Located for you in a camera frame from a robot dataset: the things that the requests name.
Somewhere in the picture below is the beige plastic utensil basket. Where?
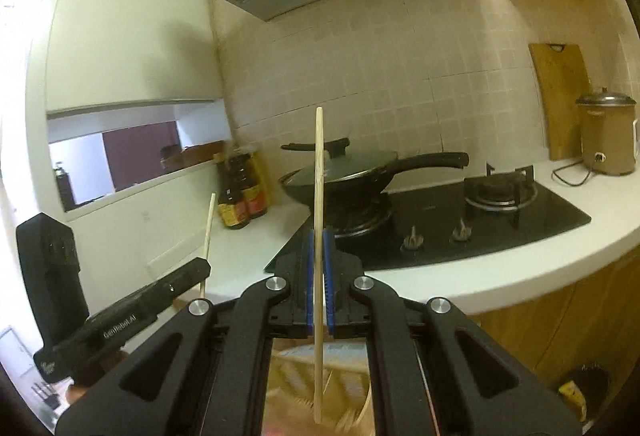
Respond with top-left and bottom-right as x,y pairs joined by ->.
262,342 -> 375,435

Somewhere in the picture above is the black wok with lid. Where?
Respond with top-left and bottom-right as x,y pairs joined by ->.
279,137 -> 470,209

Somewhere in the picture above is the brown rice cooker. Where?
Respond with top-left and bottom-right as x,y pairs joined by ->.
576,90 -> 637,176

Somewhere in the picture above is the dark soy sauce bottle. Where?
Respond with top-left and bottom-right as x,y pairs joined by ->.
214,152 -> 250,229

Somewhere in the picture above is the person's left hand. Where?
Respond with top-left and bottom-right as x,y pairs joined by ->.
65,381 -> 89,404

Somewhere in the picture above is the wooden cutting board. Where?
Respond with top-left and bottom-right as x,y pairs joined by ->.
528,43 -> 591,161

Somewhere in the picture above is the red label sauce bottle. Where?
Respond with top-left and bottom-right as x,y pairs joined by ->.
233,153 -> 268,219

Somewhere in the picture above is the black gas stove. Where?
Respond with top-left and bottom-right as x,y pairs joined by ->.
263,162 -> 592,273

